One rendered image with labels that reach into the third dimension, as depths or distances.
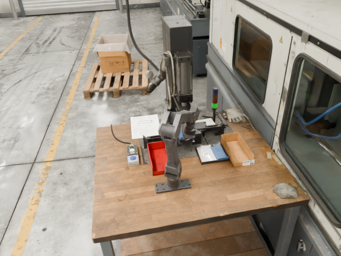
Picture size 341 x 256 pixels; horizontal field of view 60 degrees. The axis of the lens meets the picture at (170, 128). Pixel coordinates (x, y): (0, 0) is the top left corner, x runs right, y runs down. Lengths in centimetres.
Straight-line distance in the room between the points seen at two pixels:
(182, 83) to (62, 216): 176
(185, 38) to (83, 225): 182
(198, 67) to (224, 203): 368
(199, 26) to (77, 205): 322
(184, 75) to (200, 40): 322
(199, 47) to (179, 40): 320
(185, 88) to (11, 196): 220
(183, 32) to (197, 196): 91
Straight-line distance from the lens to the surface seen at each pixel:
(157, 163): 183
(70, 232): 279
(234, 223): 241
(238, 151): 193
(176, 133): 140
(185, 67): 170
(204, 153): 187
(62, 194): 313
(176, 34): 172
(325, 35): 154
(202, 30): 488
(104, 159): 193
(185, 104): 183
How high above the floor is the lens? 208
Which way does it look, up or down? 33 degrees down
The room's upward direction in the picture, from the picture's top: 3 degrees counter-clockwise
